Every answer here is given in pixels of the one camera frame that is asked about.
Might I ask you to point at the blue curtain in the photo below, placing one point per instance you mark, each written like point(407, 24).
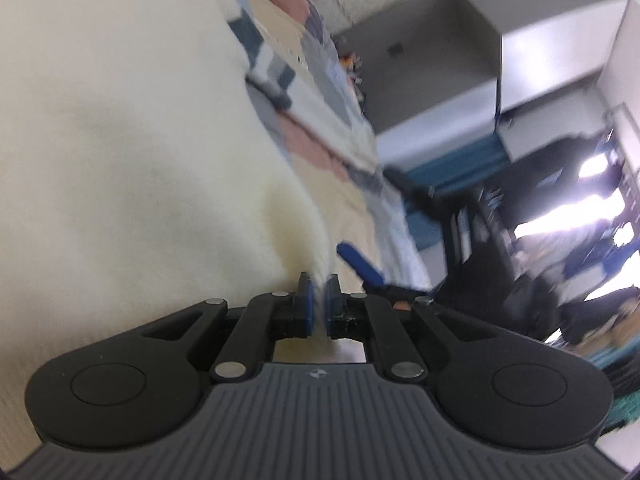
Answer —
point(465, 165)

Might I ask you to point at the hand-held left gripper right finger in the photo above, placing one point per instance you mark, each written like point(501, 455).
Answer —
point(335, 305)

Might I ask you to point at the patchwork quilt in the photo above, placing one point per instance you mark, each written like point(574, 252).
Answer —
point(345, 210)

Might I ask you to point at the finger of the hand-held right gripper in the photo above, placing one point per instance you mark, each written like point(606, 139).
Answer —
point(360, 265)
point(407, 187)

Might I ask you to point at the cream striped sweater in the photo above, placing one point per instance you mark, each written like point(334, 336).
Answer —
point(125, 135)

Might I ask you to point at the grey wardrobe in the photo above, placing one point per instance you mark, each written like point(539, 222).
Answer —
point(550, 50)

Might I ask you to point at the cluster of small bottles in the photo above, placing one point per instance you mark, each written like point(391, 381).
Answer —
point(351, 65)

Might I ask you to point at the bright window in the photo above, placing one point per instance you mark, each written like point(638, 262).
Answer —
point(565, 215)

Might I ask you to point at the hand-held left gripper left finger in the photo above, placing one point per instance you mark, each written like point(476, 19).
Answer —
point(305, 305)

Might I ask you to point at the dark wall switch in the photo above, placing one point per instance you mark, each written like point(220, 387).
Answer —
point(395, 50)

